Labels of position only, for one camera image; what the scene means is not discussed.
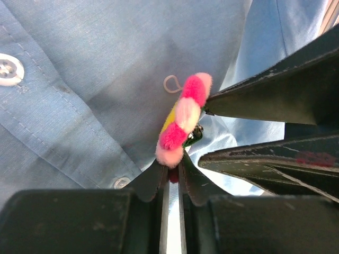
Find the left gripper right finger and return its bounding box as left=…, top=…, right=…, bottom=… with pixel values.
left=179, top=155, right=338, bottom=253

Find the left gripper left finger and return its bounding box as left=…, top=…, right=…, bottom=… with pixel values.
left=1, top=162, right=167, bottom=253

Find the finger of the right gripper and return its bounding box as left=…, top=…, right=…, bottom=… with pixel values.
left=198, top=132, right=338, bottom=202
left=206, top=25, right=338, bottom=125

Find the pink flower brooch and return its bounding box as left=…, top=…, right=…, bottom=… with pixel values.
left=155, top=72, right=212, bottom=183

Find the light blue button shirt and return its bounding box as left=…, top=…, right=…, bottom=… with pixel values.
left=1, top=1, right=327, bottom=203

